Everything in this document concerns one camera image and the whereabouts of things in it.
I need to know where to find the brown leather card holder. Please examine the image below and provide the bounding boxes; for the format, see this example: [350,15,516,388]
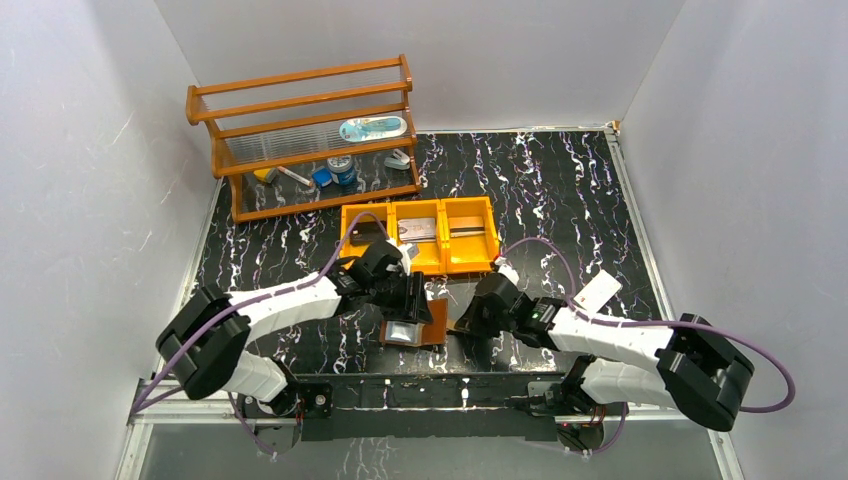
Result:
[380,298,449,348]

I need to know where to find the yellow three-compartment bin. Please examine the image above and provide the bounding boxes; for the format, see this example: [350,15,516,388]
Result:
[341,196,500,275]

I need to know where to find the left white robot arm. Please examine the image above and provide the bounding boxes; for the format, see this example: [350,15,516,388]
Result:
[155,240,433,417]

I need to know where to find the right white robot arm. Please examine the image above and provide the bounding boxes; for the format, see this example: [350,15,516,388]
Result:
[455,273,754,432]

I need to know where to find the black card in bin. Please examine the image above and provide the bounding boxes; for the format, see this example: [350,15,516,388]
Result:
[349,220,387,247]

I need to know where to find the silver card in bin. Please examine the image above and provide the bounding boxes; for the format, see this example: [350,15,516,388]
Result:
[397,217,438,243]

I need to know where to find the brown striped card in bin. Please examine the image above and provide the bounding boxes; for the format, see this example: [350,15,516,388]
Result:
[448,216,485,238]

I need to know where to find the white power strip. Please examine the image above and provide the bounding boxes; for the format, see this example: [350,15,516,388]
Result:
[574,270,622,314]

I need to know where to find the small blue box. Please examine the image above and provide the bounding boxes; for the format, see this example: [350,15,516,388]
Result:
[311,168,334,188]

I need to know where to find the blue lidded jar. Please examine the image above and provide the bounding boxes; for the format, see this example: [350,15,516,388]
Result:
[326,155,357,186]

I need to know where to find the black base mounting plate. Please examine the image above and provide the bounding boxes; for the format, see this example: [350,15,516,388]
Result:
[291,370,607,444]

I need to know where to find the white marker pen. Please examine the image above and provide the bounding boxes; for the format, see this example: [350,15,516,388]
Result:
[277,166,314,188]

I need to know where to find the oval blue packaged item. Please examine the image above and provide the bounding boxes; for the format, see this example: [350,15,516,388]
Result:
[338,115,408,143]

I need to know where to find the yellow sponge block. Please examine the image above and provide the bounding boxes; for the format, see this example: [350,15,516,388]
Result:
[253,168,279,184]

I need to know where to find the wooden shelf rack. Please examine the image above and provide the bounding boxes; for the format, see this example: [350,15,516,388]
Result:
[185,54,422,223]

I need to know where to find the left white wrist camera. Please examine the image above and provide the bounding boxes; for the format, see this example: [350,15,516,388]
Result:
[387,238,420,275]

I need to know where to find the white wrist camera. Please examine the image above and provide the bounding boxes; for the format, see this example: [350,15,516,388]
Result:
[387,238,420,275]
[493,257,520,285]

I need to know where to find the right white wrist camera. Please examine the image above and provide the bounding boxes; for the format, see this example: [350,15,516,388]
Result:
[493,257,520,285]

